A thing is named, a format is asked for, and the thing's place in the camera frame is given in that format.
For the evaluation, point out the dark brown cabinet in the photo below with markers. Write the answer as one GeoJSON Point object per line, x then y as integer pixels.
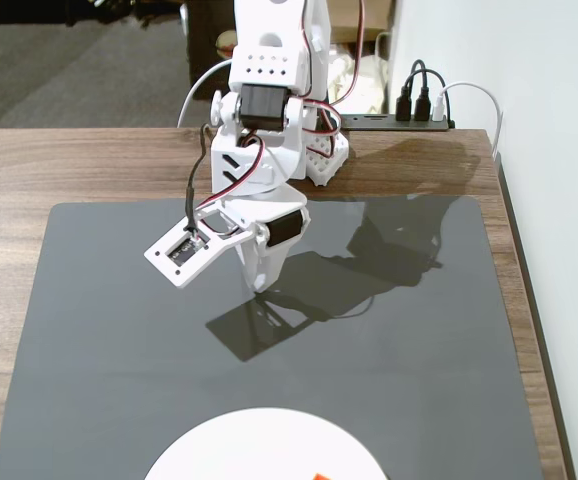
{"type": "Point", "coordinates": [201, 50]}

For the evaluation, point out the orange lego block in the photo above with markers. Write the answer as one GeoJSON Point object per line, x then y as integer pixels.
{"type": "Point", "coordinates": [323, 476]}

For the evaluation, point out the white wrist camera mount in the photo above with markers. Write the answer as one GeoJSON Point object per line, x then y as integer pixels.
{"type": "Point", "coordinates": [184, 272]}

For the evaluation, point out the round red white sticker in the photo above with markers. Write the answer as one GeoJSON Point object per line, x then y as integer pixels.
{"type": "Point", "coordinates": [225, 45]}

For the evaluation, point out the white plastic bag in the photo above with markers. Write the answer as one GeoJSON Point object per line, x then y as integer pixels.
{"type": "Point", "coordinates": [369, 75]}

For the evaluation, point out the dark grey mat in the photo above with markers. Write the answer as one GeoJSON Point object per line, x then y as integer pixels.
{"type": "Point", "coordinates": [94, 325]}

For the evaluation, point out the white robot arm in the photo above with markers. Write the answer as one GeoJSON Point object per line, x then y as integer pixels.
{"type": "Point", "coordinates": [269, 30]}

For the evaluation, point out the white round plate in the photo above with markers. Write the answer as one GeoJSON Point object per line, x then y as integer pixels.
{"type": "Point", "coordinates": [249, 450]}

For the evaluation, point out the black power strip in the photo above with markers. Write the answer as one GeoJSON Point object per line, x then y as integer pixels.
{"type": "Point", "coordinates": [379, 123]}

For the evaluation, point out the brown cardboard box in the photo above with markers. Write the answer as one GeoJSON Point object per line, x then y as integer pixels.
{"type": "Point", "coordinates": [379, 15]}

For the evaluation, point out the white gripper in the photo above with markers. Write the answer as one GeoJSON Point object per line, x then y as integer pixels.
{"type": "Point", "coordinates": [283, 231]}

